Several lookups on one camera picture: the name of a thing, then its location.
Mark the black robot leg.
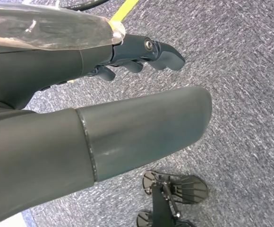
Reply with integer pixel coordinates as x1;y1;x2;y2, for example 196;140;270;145
151;183;183;227

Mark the black robot foot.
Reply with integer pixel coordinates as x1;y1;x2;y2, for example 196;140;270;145
143;170;208;205
137;210;154;227

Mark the yellow floor tape square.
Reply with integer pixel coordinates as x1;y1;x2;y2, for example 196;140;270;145
109;0;140;23

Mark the clear plastic cover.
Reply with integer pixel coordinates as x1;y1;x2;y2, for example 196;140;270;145
0;2;126;52

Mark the thin black cable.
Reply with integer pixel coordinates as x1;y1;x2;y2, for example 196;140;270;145
61;0;110;11

